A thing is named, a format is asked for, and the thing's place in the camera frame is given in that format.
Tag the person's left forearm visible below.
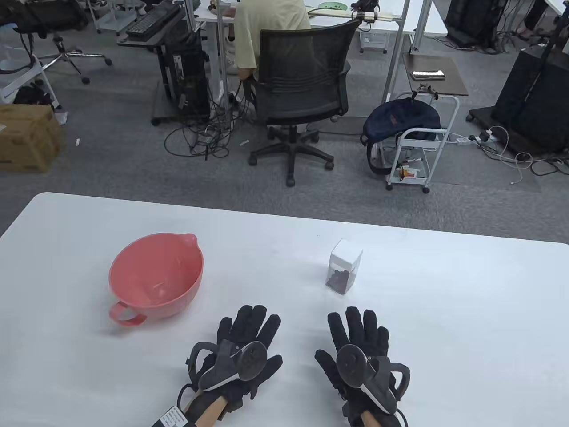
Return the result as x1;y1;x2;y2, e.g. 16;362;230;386
184;391;229;427

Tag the black chrome office chair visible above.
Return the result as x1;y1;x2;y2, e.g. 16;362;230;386
0;0;112;85

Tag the pink salad bowl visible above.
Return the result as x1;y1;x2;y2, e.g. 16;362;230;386
108;233;205;327

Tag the white metal rack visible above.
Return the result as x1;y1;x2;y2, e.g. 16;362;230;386
0;56;60;112

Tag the black white controller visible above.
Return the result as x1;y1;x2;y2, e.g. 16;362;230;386
336;345;412;415
186;341;268;393

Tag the white rolling cart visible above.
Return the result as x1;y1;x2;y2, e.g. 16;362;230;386
386;91;461;194

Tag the brown cardboard box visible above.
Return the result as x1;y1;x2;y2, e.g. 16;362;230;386
0;104;66;173

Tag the white office desk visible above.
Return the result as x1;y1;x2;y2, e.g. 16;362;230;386
184;0;410;107
411;0;449;52

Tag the black left forearm sensor box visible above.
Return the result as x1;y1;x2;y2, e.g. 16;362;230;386
151;406;189;427

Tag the long beige power strip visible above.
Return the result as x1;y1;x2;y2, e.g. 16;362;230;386
309;9;394;23

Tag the person's right hand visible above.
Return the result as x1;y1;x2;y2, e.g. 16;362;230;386
315;307;391;424

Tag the black equipment stack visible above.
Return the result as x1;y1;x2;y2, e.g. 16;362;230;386
445;0;507;45

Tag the white square jar lid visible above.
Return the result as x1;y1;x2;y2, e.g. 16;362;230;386
330;239;363;268

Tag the black white right controller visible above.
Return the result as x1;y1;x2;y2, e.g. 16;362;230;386
336;345;412;415

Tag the white floor power strip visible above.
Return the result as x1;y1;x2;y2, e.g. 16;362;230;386
456;131;498;145

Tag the black computer cart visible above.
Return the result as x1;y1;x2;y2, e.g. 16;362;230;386
116;18;212;126

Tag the black bag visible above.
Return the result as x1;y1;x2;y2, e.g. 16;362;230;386
13;85;55;108

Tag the brown side table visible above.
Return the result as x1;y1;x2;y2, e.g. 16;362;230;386
402;52;469;97

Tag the black keyboard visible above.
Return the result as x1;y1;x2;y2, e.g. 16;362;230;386
126;4;182;38

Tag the black equipment cabinet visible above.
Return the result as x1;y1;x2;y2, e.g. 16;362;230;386
466;47;569;156

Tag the tangle of black cables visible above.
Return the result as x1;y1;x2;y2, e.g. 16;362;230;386
164;80;258;161

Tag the clear plastic jar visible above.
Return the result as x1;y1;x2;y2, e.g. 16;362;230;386
325;239;363;295

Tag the pile of dark cranberries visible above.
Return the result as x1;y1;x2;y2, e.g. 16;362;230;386
326;267;352;292

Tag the black white left controller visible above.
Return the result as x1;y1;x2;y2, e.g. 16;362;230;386
186;341;268;393

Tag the black mesh office chair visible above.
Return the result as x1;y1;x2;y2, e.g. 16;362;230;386
248;18;352;187

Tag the dark blue backpack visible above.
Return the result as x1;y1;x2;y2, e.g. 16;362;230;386
361;99;441;175

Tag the person's left hand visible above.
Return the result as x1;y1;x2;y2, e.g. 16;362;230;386
216;305;284;412

